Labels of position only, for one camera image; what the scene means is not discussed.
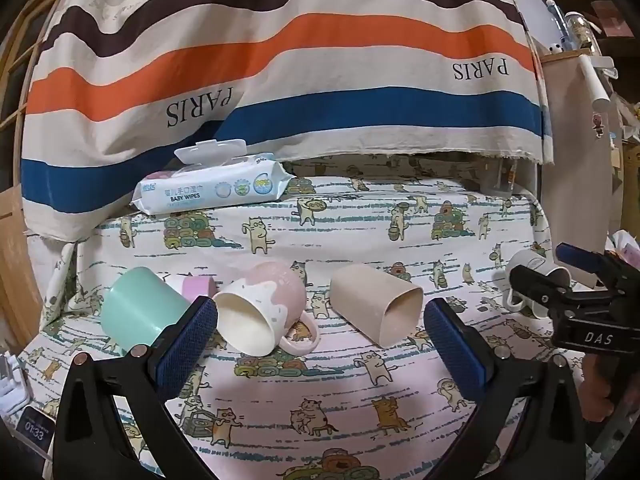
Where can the pink and white mug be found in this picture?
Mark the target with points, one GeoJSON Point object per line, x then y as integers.
{"type": "Point", "coordinates": [280, 287]}

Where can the clear bottle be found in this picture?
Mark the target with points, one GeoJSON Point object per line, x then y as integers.
{"type": "Point", "coordinates": [582, 30]}

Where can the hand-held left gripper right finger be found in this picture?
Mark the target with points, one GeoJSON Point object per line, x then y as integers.
{"type": "Point", "coordinates": [457, 355]}

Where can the striped cloth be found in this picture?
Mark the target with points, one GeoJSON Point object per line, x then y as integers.
{"type": "Point", "coordinates": [300, 35]}

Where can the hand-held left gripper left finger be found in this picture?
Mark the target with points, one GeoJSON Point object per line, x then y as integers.
{"type": "Point", "coordinates": [186, 344]}

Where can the beige plastic cup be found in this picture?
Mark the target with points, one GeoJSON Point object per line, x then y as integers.
{"type": "Point", "coordinates": [361, 294]}

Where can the baby wipes pack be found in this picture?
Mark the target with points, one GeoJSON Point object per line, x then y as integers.
{"type": "Point", "coordinates": [215, 193]}

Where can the person's right hand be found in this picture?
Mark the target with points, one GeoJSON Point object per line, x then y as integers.
{"type": "Point", "coordinates": [597, 385]}

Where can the white paper roll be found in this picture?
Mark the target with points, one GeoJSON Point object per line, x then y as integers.
{"type": "Point", "coordinates": [594, 82]}

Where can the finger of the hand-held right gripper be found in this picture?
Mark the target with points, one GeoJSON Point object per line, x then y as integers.
{"type": "Point", "coordinates": [537, 285]}
{"type": "Point", "coordinates": [580, 256]}

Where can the mint green plastic cup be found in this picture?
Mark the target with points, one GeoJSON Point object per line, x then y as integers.
{"type": "Point", "coordinates": [134, 305]}

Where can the blue pen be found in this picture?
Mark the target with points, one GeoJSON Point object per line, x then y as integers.
{"type": "Point", "coordinates": [559, 25]}

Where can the white plastic rack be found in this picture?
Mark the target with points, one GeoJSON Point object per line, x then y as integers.
{"type": "Point", "coordinates": [11, 385]}

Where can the small digital timer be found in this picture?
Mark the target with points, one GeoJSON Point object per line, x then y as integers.
{"type": "Point", "coordinates": [33, 431]}

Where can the lilac plastic cup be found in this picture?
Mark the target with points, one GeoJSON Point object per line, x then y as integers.
{"type": "Point", "coordinates": [198, 287]}

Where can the cat print blanket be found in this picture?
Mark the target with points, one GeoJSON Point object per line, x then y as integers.
{"type": "Point", "coordinates": [350, 400]}

